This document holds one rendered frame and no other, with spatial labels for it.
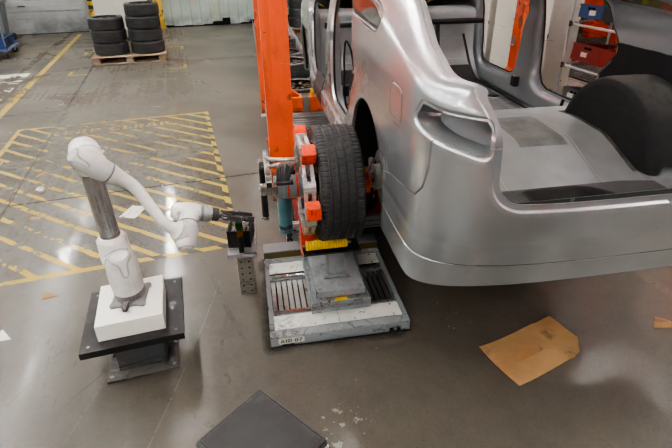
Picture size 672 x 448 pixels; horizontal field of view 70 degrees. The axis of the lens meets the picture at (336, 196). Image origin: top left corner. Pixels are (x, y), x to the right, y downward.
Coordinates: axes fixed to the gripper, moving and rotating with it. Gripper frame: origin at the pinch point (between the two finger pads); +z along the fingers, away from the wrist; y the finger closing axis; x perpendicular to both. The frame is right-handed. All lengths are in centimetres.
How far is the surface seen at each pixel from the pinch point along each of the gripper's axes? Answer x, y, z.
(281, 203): -6.9, 12.7, 20.4
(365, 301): 44, -9, 76
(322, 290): 40, -4, 49
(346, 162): -41, -31, 41
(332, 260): 24, 5, 55
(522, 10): -199, 180, 281
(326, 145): -47, -23, 31
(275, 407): 60, -86, 8
